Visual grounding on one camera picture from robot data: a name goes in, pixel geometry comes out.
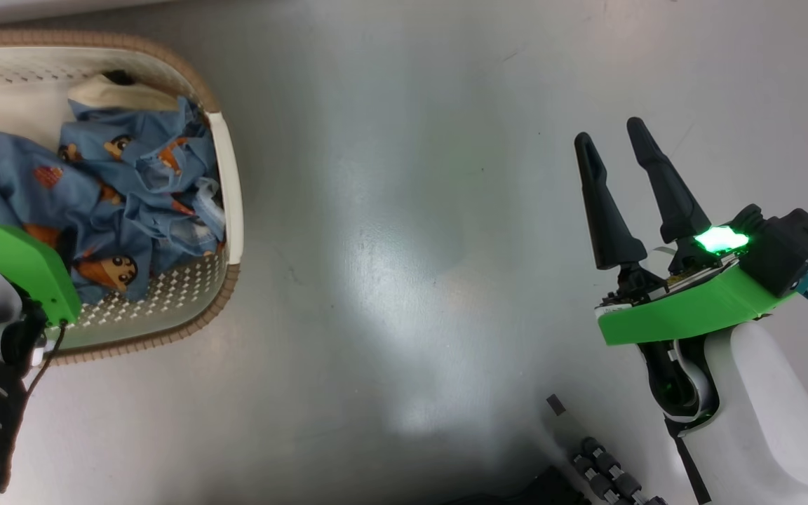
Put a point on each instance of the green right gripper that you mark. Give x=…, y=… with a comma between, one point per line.
x=691, y=308

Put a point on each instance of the cream perforated laundry basket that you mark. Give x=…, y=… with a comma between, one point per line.
x=225, y=182

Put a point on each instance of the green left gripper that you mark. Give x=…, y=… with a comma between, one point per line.
x=25, y=263

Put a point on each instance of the blue cartoon print garment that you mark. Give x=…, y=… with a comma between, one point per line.
x=130, y=203

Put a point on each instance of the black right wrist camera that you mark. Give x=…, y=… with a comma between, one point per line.
x=790, y=245

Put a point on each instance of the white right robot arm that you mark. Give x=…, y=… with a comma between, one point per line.
x=769, y=421

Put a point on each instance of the cream white garment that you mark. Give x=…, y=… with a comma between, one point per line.
x=113, y=95

